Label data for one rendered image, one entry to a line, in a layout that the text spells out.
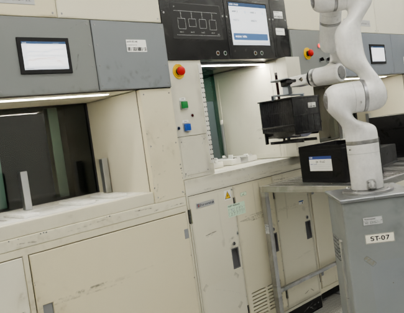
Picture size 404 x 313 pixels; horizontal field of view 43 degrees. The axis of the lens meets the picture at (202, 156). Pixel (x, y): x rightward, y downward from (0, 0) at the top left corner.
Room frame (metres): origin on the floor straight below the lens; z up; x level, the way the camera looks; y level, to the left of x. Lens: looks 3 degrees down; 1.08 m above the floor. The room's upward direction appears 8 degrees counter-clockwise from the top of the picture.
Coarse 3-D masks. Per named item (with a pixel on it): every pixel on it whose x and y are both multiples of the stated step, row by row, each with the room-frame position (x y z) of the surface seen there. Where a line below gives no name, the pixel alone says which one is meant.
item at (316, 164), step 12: (324, 144) 2.60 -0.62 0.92; (336, 144) 2.64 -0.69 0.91; (300, 156) 2.49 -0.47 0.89; (312, 156) 2.42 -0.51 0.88; (324, 156) 2.36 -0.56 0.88; (336, 156) 2.30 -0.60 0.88; (312, 168) 2.43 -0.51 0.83; (324, 168) 2.37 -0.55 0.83; (336, 168) 2.31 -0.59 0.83; (348, 168) 2.29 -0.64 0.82; (312, 180) 2.44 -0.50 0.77; (324, 180) 2.38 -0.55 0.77; (336, 180) 2.32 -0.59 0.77; (348, 180) 2.28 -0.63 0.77
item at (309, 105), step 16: (272, 96) 2.48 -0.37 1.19; (304, 96) 2.48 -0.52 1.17; (272, 112) 2.51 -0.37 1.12; (288, 112) 2.43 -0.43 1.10; (304, 112) 2.47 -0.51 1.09; (272, 128) 2.51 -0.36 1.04; (288, 128) 2.44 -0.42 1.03; (304, 128) 2.46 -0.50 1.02; (320, 128) 2.54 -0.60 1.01; (272, 144) 2.59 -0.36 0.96
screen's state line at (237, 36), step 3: (234, 33) 2.56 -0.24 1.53; (237, 33) 2.58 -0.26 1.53; (240, 33) 2.59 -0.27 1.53; (234, 36) 2.56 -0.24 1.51; (237, 36) 2.58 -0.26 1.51; (240, 36) 2.59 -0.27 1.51; (243, 36) 2.61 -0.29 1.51; (246, 36) 2.62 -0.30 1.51; (249, 36) 2.64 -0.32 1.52; (252, 36) 2.65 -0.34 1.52; (255, 36) 2.67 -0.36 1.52; (258, 36) 2.68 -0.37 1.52; (261, 36) 2.70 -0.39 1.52; (264, 36) 2.71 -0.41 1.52; (267, 36) 2.73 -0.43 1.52; (234, 39) 2.56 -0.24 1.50; (237, 39) 2.58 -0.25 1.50; (240, 39) 2.59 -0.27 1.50; (243, 39) 2.60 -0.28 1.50; (246, 39) 2.62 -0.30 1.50; (249, 39) 2.63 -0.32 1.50; (252, 39) 2.65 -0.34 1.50; (255, 39) 2.67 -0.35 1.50; (258, 39) 2.68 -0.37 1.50; (261, 39) 2.70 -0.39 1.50; (264, 39) 2.71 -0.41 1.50; (267, 39) 2.73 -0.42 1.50
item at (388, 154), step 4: (384, 144) 2.87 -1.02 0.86; (388, 144) 2.83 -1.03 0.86; (392, 144) 2.80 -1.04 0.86; (384, 148) 2.70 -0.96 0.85; (388, 148) 2.75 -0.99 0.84; (392, 148) 2.79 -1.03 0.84; (384, 152) 2.70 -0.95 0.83; (388, 152) 2.74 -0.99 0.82; (392, 152) 2.78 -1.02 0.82; (396, 152) 2.82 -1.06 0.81; (384, 156) 2.69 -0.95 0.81; (388, 156) 2.74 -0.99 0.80; (392, 156) 2.78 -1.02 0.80; (396, 156) 2.82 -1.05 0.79; (384, 160) 2.69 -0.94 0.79; (388, 160) 2.73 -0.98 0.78; (392, 160) 2.77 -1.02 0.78; (396, 160) 2.81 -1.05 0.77; (384, 164) 2.69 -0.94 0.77; (388, 164) 2.72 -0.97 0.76
